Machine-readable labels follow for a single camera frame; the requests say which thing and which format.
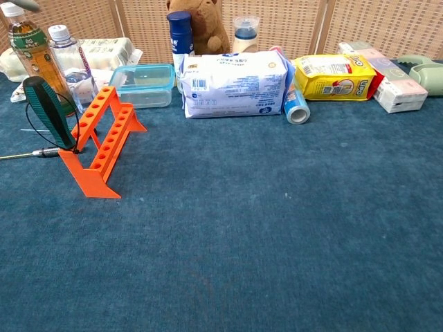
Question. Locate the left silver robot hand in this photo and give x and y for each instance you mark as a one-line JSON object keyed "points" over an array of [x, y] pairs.
{"points": [[29, 4]]}

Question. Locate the green black handled tool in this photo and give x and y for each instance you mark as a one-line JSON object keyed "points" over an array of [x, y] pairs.
{"points": [[48, 110]]}

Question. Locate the orange plastic tool rack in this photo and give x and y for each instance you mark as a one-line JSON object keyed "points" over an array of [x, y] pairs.
{"points": [[97, 180]]}

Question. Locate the green tea bottle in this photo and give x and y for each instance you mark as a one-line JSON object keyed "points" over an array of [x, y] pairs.
{"points": [[31, 52]]}

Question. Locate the clear water bottle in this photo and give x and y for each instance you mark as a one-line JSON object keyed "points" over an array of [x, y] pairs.
{"points": [[72, 62]]}

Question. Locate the white tissue roll pack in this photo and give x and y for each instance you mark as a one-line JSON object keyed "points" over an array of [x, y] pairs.
{"points": [[107, 52]]}

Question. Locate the pink white soft packet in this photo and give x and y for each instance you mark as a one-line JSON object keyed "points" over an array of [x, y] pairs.
{"points": [[100, 77]]}

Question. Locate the clear container blue lid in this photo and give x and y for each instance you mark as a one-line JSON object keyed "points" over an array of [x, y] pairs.
{"points": [[145, 86]]}

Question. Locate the blue spray can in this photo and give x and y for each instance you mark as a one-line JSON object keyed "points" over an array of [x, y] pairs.
{"points": [[180, 34]]}

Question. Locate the brown capybara plush toy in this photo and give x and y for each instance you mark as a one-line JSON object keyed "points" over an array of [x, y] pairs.
{"points": [[207, 24]]}

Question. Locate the white bottle clear cap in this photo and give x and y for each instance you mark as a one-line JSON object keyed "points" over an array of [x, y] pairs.
{"points": [[245, 41]]}

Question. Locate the white blue wipes pack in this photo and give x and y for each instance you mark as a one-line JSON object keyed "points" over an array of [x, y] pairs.
{"points": [[235, 83]]}

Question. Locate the wicker folding screen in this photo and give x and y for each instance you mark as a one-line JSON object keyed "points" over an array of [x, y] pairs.
{"points": [[294, 27]]}

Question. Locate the plastic wrap roll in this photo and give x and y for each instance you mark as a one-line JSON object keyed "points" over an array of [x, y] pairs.
{"points": [[296, 107]]}

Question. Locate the blue carpet table cover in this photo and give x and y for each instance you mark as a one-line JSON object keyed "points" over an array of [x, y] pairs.
{"points": [[242, 224]]}

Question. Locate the yellow snack bag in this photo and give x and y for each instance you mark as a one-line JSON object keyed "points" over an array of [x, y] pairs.
{"points": [[332, 79]]}

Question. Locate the pink green tissue box stack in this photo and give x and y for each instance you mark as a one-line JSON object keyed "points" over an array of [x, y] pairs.
{"points": [[398, 90]]}

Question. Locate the pale green lint roller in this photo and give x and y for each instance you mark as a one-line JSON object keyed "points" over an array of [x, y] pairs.
{"points": [[429, 74]]}

